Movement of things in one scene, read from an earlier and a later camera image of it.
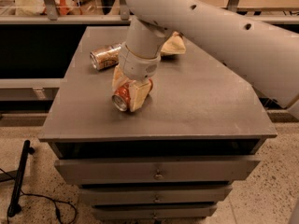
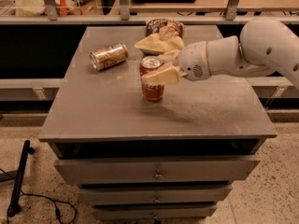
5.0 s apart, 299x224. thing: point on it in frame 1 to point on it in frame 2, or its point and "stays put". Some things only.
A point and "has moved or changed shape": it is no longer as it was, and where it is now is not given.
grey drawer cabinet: (177, 155) stays put
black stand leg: (14, 207) stays put
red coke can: (121, 96) has moved or changed shape
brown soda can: (106, 57) stays put
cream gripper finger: (119, 77) to (170, 58)
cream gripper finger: (138, 91) to (169, 76)
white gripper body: (137, 66) to (192, 61)
